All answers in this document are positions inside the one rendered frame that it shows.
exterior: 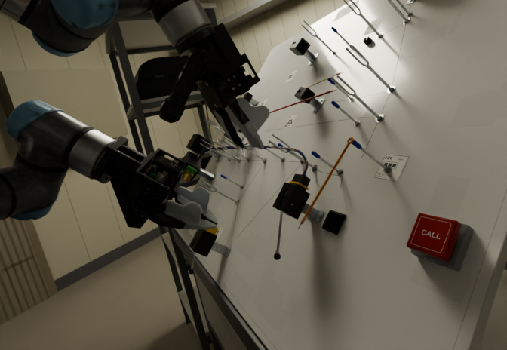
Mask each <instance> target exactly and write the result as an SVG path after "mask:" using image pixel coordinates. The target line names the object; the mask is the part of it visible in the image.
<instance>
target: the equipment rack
mask: <svg viewBox="0 0 507 350"><path fill-rule="evenodd" d="M201 5H202V7H203V9H204V10H205V12H206V14H207V15H208V17H209V19H210V21H211V24H210V26H212V27H213V28H214V27H215V26H218V25H217V19H216V15H215V11H214V9H215V8H216V3H201ZM105 46H106V53H107V54H109V58H110V61H111V64H112V68H113V72H114V74H115V79H116V81H117V85H118V89H119V92H120V95H121V100H122V102H123V105H124V110H125V113H126V116H127V119H128V124H129V126H130V129H131V133H132V137H133V139H134V144H135V147H136V150H137V151H138V152H140V153H142V154H144V153H143V148H142V145H141V142H140V138H139V134H138V132H137V127H136V124H135V121H134V120H135V119H136V120H137V123H138V127H139V129H140V134H141V137H142V140H143V145H144V148H145V150H146V155H148V154H149V153H151V152H155V150H154V148H153V144H152V140H151V137H150V134H149V129H148V126H147V123H146V118H147V117H151V116H155V115H160V113H161V112H159V110H160V108H161V104H162V103H163V102H164V100H165V98H166V97H167V98H168V97H169V96H164V97H156V98H152V99H147V100H140V97H139V94H138V91H137V86H136V83H135V80H134V75H133V73H132V69H131V65H130V61H129V59H128V55H132V54H145V53H152V52H159V51H172V50H175V48H176V47H172V45H171V43H170V42H169V41H168V39H167V37H166V36H165V34H164V33H163V31H162V30H161V27H160V26H159V25H158V24H157V22H156V21H155V19H154V17H153V16H152V14H151V13H150V11H147V12H144V13H142V14H137V15H134V16H131V17H127V18H124V19H123V20H120V21H118V22H117V23H116V24H115V25H114V26H113V27H111V28H110V29H108V30H107V31H106V32H105ZM117 56H118V57H119V60H120V63H121V67H122V71H123V73H124V78H125V81H126V84H127V87H128V92H129V95H130V98H131V105H130V103H129V100H128V96H127V92H126V90H125V86H124V82H123V79H122V76H121V71H120V69H119V65H118V61H117V58H116V57H117ZM200 101H201V102H200ZM201 103H202V105H205V102H204V98H203V96H202V95H201V92H200V90H198V91H192V92H191V94H190V95H189V98H188V100H187V101H186V105H185V109H192V108H196V107H197V110H198V115H199V118H200V122H201V127H202V130H203V134H204V138H206V139H207V140H209V138H208V134H207V126H206V122H205V118H204V112H203V109H202V106H201ZM190 104H191V105H190ZM200 177H201V175H199V174H197V175H196V176H195V177H194V179H193V180H192V181H191V180H190V181H189V183H188V182H187V181H186V180H184V179H183V178H182V177H181V179H180V181H179V183H181V184H183V185H184V186H185V187H190V186H194V185H196V184H197V183H198V181H199V179H200ZM195 178H196V179H195ZM185 181H186V182H187V183H188V185H186V182H185ZM158 227H159V230H160V233H161V237H162V241H163V243H164V248H165V251H166V254H167V258H168V262H169V264H170V267H171V271H172V275H173V277H174V282H175V285H176V288H177V292H178V295H179V298H180V303H181V306H182V309H183V314H184V316H185V319H186V323H187V324H188V323H189V322H192V326H193V327H194V329H195V332H196V334H197V336H198V338H199V341H200V343H201V348H202V350H210V347H209V345H210V344H211V343H212V340H211V337H210V336H209V335H210V332H209V329H208V326H207V322H206V318H205V316H204V311H203V308H202V304H201V300H200V297H199V294H198V289H197V286H196V284H195V285H193V286H192V282H191V280H190V277H189V272H188V271H189V270H190V269H191V265H190V263H188V262H189V261H188V260H187V258H186V257H185V256H184V254H183V252H182V251H181V249H180V248H179V247H178V245H177V243H176V242H175V240H174V236H173V233H172V230H171V229H172V228H171V227H168V228H167V229H168V232H166V229H165V227H164V226H160V225H158ZM174 260H175V261H174ZM175 262H176V264H177V266H178V268H179V270H180V274H181V278H182V280H183V285H184V288H185V290H183V288H182V284H181V282H180V277H179V275H178V271H177V267H176V264H175ZM207 336H209V337H207Z"/></svg>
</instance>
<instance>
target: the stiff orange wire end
mask: <svg viewBox="0 0 507 350"><path fill-rule="evenodd" d="M350 138H351V139H352V141H351V142H349V139H348V140H347V145H346V147H345V148H344V150H343V152H342V154H341V156H340V157H339V159H338V160H337V162H336V164H335V165H334V167H333V169H332V171H331V172H330V174H329V175H328V177H327V179H326V180H325V182H324V184H323V186H322V187H321V189H320V191H319V192H318V194H317V195H316V197H315V199H314V201H313V202H312V204H311V206H310V207H309V209H308V210H307V212H306V215H305V216H304V217H303V218H302V219H301V221H300V225H299V227H298V229H299V228H300V226H301V225H302V224H303V223H304V222H305V220H306V217H307V216H308V214H309V212H310V210H311V209H312V207H313V205H314V204H315V202H316V201H317V199H318V197H319V195H320V194H321V192H322V190H323V189H324V187H325V185H326V184H327V181H328V180H329V179H330V177H331V175H332V173H333V172H334V170H335V169H336V166H337V165H338V164H339V162H340V160H341V158H342V157H343V155H344V153H345V152H346V150H347V149H348V147H349V145H350V144H351V143H353V141H354V138H353V137H350Z"/></svg>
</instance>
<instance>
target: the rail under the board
mask: <svg viewBox="0 0 507 350"><path fill-rule="evenodd" d="M171 230H172V233H173V236H174V240H175V242H176V243H177V245H178V247H179V248H180V249H181V251H182V252H183V254H184V256H185V257H186V258H187V260H188V261H189V263H190V265H192V256H193V252H192V251H191V249H190V248H189V246H188V245H187V244H186V242H185V241H184V240H183V239H182V238H181V236H180V235H179V234H178V232H177V231H176V229H175V228H172V229H171ZM193 269H194V270H195V272H196V274H197V275H198V277H199V278H200V279H201V281H202V283H203V284H204V286H205V287H206V288H207V290H208V292H209V293H210V295H211V296H212V297H213V299H214V301H215V302H216V304H217V305H218V306H219V308H220V310H221V311H222V313H223V314H224V315H225V317H226V319H227V320H228V322H229V323H230V324H231V326H232V328H233V329H234V330H235V332H236V333H237V334H238V336H239V338H240V339H241V341H242V342H243V343H244V345H245V347H246V348H247V350H268V349H267V348H266V347H265V346H264V344H263V343H262V342H261V340H260V339H259V337H258V336H257V335H256V334H255V332H254V331H253V330H252V329H251V327H250V326H249V325H248V323H247V322H246V320H245V319H244V318H243V317H242V316H241V314H240V313H239V312H238V310H237V309H236V307H234V305H233V304H232V303H231V301H230V300H229V298H228V297H227V296H226V294H225V293H224V292H223V291H222V290H221V288H220V287H219V285H218V284H217V283H216V281H215V280H214V279H213V278H212V277H211V275H210V274H209V273H208V271H207V270H206V268H205V267H204V266H203V265H202V264H201V262H200V261H199V260H198V258H197V257H196V255H195V258H194V263H193Z"/></svg>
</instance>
